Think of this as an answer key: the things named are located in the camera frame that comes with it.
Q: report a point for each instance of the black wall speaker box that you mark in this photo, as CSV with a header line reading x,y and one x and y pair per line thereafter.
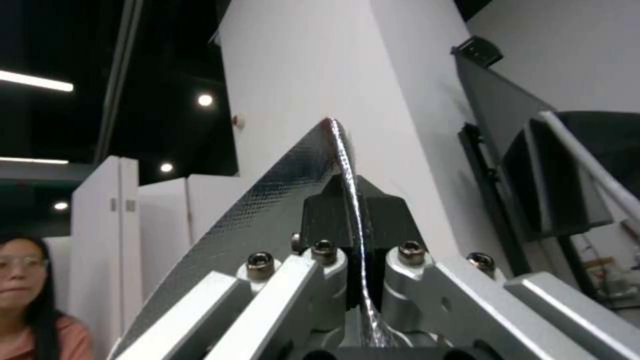
x,y
477,50

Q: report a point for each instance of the silver foil food delivery bag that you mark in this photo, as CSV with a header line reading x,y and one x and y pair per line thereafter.
x,y
260,210

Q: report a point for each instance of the grey slanted metal panel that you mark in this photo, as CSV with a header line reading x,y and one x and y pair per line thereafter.
x,y
500,97

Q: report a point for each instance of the black screen panel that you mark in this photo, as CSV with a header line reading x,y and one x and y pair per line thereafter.
x,y
555,187

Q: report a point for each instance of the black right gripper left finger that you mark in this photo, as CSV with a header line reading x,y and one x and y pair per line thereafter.
x,y
280,292

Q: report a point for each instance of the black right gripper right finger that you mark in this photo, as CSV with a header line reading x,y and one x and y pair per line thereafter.
x,y
430,296

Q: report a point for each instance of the person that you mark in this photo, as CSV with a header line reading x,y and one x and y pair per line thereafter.
x,y
35,307

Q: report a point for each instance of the long ceiling light strip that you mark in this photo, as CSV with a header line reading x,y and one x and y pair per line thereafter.
x,y
35,80
30,161

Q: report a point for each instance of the white tube rail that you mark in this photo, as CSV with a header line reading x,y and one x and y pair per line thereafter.
x,y
585,157

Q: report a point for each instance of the round ceiling spotlight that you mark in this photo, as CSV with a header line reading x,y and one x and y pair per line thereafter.
x,y
61,205
166,167
205,99

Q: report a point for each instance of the white partition panel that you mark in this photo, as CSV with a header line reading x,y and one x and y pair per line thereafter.
x,y
162,225
102,243

